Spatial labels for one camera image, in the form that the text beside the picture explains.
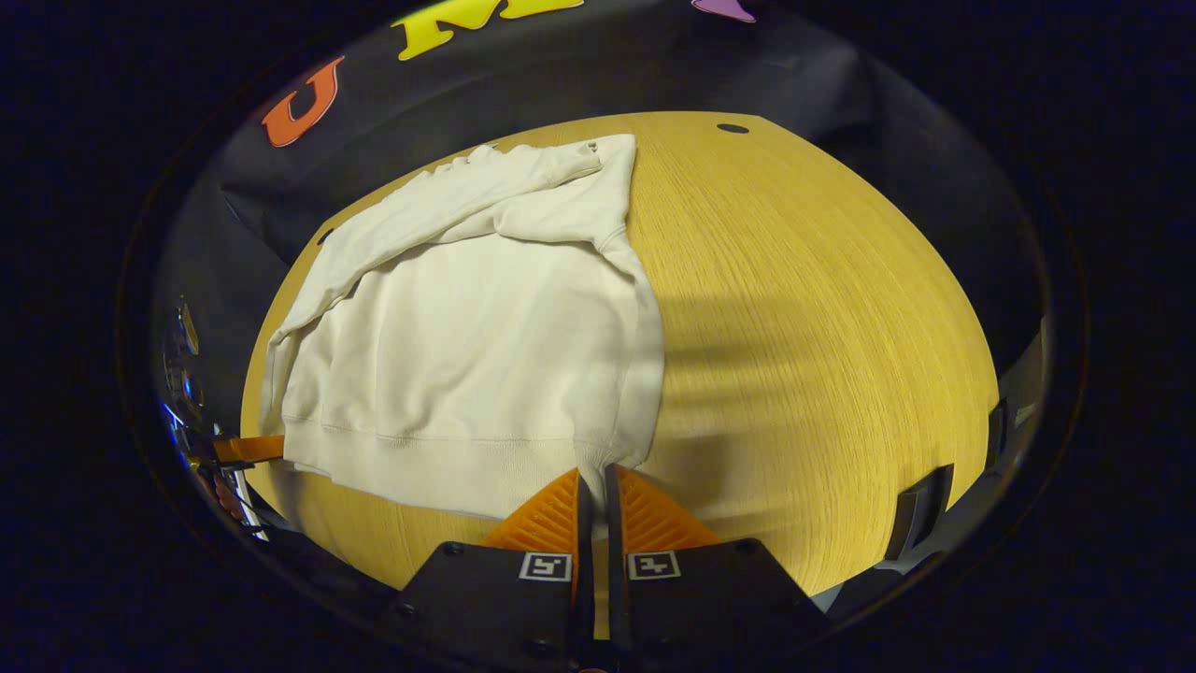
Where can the black table edge bracket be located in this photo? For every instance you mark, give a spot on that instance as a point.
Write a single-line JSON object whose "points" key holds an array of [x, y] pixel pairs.
{"points": [[920, 509]]}

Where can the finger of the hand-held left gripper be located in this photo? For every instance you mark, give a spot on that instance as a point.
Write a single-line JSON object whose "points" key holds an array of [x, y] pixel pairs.
{"points": [[248, 450]]}

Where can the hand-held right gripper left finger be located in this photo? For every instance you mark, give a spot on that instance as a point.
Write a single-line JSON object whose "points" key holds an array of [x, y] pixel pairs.
{"points": [[584, 579]]}

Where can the cream white sweatshirt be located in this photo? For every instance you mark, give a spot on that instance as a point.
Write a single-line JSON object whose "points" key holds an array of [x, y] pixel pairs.
{"points": [[467, 355]]}

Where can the black backdrop cloth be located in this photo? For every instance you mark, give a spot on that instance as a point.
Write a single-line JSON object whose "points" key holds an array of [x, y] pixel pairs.
{"points": [[561, 75]]}

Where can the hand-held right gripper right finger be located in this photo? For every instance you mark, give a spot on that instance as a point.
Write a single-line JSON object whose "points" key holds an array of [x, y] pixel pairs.
{"points": [[614, 579]]}

